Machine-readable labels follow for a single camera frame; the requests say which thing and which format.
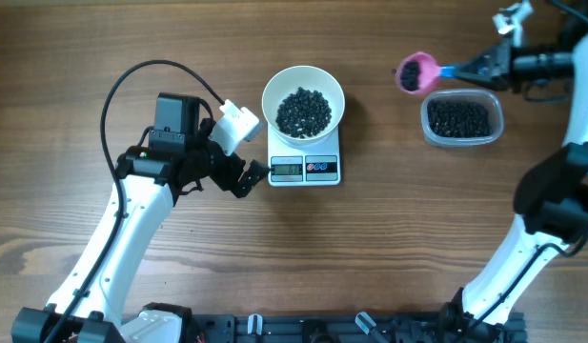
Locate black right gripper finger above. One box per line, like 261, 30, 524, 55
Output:
465, 74, 508, 91
454, 47, 501, 79

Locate pink scoop with blue handle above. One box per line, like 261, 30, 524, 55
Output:
394, 51, 456, 95

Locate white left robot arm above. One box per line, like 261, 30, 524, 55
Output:
11, 93, 268, 342

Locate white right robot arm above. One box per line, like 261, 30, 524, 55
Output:
436, 33, 588, 341

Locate white digital kitchen scale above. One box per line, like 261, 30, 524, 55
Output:
268, 129, 341, 187

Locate black beans in bowl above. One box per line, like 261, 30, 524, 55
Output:
275, 87, 333, 139

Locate white bowl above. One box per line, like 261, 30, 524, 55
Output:
261, 66, 345, 145

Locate clear plastic bean container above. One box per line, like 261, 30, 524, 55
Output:
421, 89, 504, 148

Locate black beans in container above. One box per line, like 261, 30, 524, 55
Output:
427, 100, 492, 138

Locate black mounting rail base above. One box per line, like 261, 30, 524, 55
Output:
102, 312, 528, 343

